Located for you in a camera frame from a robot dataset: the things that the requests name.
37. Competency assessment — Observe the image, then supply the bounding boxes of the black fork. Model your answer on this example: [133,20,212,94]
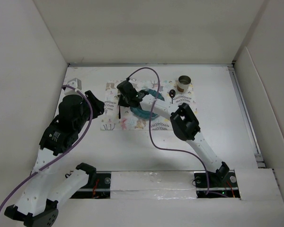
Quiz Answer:
[117,94,123,120]

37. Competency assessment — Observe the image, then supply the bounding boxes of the teal scalloped plate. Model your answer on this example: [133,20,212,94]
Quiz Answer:
[130,88,165,120]

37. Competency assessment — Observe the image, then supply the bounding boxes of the patterned white cloth napkin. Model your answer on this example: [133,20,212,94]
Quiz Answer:
[100,80,197,131]

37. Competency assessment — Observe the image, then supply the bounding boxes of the black spoon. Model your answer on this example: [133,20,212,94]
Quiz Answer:
[169,89,176,104]

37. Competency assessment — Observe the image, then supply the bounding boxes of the brown paper cup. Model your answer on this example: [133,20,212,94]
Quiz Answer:
[176,75,191,93]

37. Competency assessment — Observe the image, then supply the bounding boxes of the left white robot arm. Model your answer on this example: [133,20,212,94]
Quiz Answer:
[4,87,105,227]

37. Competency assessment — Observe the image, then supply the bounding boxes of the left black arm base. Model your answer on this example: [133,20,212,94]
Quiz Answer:
[71,172,111,199]

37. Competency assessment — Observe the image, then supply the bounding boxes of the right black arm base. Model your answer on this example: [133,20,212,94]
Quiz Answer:
[192,170,240,199]

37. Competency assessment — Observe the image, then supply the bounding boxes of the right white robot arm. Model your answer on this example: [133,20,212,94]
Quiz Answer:
[117,80,230,186]

